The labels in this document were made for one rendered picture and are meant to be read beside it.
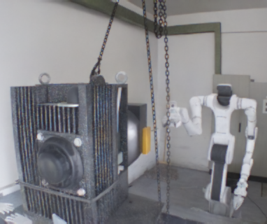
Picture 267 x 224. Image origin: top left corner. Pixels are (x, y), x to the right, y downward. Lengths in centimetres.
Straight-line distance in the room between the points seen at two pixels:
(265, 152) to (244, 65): 146
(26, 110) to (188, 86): 335
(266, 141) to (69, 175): 326
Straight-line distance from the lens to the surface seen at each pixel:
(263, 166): 394
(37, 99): 113
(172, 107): 131
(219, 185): 212
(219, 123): 192
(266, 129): 378
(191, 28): 413
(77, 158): 99
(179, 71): 420
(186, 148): 432
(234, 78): 374
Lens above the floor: 162
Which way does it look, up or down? 8 degrees down
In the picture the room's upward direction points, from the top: straight up
